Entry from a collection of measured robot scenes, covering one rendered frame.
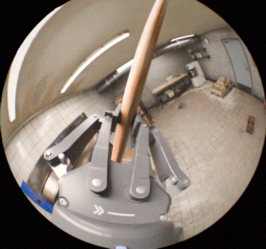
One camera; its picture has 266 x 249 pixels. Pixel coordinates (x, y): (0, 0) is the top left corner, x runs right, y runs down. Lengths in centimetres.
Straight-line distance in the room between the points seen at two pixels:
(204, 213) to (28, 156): 268
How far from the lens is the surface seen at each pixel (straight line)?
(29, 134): 137
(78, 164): 152
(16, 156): 132
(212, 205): 206
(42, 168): 130
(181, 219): 206
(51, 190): 129
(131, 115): 16
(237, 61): 423
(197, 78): 521
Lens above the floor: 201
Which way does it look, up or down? 20 degrees down
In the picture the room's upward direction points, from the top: 36 degrees counter-clockwise
